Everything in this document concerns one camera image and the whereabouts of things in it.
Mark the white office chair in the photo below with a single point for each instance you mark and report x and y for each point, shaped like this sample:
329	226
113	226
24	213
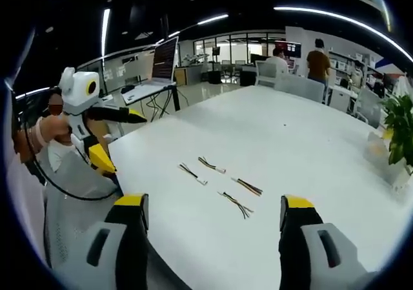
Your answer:
369	106
267	73
303	88

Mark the white plant pot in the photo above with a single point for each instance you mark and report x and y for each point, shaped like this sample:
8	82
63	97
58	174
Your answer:
384	161

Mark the short ceiling light strip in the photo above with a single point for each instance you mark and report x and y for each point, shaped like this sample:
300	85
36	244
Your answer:
212	19
105	31

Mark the green potted plant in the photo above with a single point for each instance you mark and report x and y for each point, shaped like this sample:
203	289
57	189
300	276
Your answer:
400	125

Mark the open silver laptop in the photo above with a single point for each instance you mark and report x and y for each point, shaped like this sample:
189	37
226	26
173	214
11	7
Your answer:
161	67

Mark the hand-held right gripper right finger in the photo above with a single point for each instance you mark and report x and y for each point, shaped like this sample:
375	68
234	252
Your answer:
309	254

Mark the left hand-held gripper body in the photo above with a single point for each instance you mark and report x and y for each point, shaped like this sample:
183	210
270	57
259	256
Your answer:
79	89

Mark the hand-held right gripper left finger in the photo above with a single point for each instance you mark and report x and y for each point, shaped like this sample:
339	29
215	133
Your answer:
113	257

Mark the person's left hand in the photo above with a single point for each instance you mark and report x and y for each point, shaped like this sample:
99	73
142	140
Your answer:
55	130

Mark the long ceiling light strip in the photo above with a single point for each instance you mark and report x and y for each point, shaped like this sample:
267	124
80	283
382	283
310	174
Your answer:
338	17

